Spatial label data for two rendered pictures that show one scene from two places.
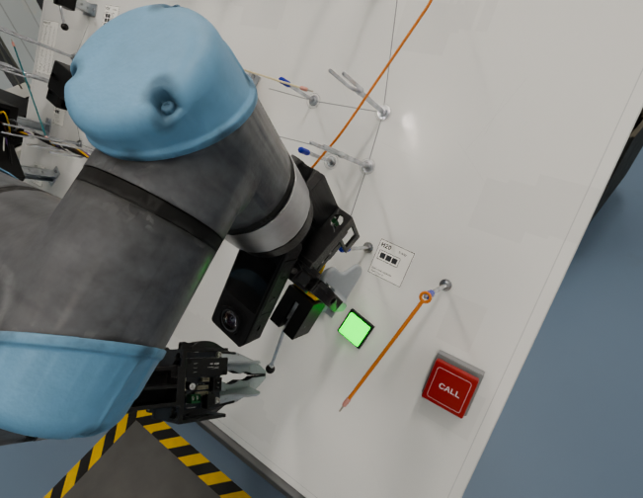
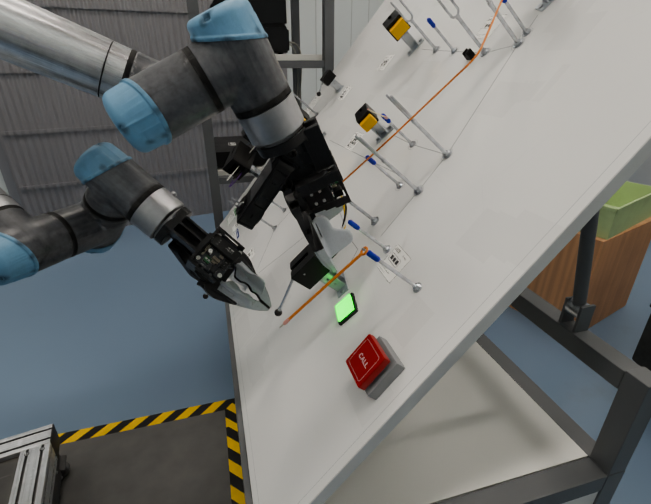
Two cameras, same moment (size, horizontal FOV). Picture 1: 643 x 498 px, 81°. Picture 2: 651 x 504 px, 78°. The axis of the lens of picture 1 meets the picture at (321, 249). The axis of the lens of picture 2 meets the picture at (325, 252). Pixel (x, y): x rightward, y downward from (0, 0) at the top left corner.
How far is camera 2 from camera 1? 37 cm
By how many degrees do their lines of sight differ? 35
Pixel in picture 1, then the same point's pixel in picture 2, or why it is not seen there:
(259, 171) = (248, 73)
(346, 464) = (281, 420)
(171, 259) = (185, 80)
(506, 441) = not seen: outside the picture
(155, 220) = (187, 63)
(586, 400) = not seen: outside the picture
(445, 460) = (339, 441)
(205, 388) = (217, 261)
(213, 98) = (225, 20)
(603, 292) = not seen: outside the picture
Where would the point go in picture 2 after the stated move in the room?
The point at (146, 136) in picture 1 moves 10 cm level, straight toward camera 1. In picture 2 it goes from (197, 27) to (137, 19)
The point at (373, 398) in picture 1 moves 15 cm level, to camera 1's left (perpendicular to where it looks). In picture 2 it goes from (326, 369) to (254, 333)
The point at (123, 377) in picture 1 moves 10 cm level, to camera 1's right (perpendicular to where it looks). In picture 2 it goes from (144, 114) to (207, 122)
